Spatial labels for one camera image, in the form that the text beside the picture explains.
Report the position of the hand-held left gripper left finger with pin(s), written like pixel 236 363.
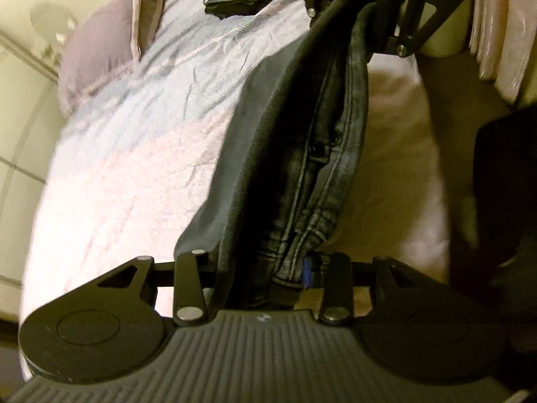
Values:
pixel 188 281

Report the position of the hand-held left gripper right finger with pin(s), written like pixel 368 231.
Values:
pixel 307 271

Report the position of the dark grey jeans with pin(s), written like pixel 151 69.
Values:
pixel 293 155

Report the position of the cream cylindrical container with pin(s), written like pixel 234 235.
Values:
pixel 447 37

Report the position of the pink bed blanket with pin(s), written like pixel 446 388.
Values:
pixel 126 155

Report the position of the pink pillow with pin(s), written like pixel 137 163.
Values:
pixel 100 50

